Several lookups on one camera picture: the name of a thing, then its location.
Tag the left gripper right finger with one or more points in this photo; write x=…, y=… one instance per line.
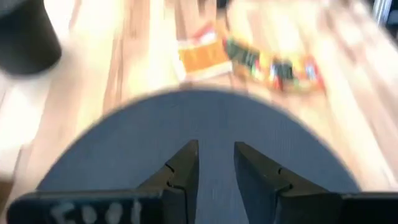
x=264, y=193

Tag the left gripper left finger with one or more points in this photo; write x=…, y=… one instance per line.
x=174, y=199

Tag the orange white tea packet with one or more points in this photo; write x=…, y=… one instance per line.
x=205, y=59

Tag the round dark woven placemat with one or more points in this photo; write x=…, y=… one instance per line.
x=202, y=124

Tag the green potted plant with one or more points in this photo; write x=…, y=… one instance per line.
x=25, y=40

